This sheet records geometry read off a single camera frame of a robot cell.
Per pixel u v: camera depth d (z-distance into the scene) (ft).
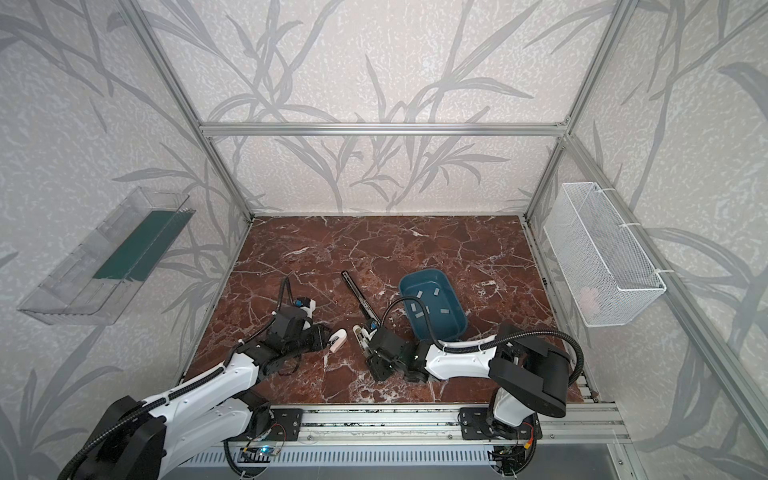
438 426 2.47
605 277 2.02
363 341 2.83
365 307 3.05
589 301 2.37
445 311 3.07
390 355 2.15
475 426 2.42
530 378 1.42
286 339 2.17
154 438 1.31
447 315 3.02
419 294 3.21
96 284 2.10
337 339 2.83
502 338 1.52
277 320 2.18
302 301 2.60
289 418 2.47
